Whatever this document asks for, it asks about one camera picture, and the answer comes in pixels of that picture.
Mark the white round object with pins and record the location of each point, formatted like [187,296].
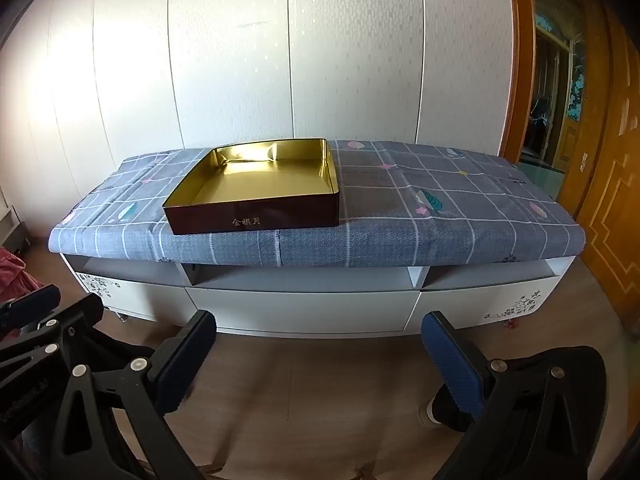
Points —
[430,412]

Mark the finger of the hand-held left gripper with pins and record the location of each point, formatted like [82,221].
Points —
[75,312]
[30,310]

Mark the wooden door frame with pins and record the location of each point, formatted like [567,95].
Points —
[522,60]

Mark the red cloth bag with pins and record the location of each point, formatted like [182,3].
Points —
[15,275]

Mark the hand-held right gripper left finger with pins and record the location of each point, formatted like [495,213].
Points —
[187,355]

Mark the carved wooden door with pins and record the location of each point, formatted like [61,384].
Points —
[615,210]

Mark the grey checked blanket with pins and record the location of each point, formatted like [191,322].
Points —
[425,230]

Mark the white side cabinet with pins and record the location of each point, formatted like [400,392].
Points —
[7,215]

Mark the white low cabinet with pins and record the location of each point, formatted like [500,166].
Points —
[300,310]

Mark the green floor mat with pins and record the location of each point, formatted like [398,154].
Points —
[542,175]

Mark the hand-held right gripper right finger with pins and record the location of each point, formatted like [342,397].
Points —
[450,360]

